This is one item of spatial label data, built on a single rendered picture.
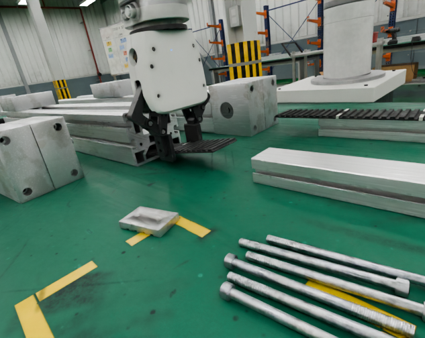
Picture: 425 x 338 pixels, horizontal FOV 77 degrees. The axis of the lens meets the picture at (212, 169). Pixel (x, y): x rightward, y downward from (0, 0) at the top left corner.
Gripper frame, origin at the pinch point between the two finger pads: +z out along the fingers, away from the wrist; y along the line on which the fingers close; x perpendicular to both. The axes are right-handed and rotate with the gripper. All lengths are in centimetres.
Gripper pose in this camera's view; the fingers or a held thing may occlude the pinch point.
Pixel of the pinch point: (180, 142)
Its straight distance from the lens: 41.2
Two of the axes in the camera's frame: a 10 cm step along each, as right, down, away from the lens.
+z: 1.4, 9.2, 3.7
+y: 6.6, -3.6, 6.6
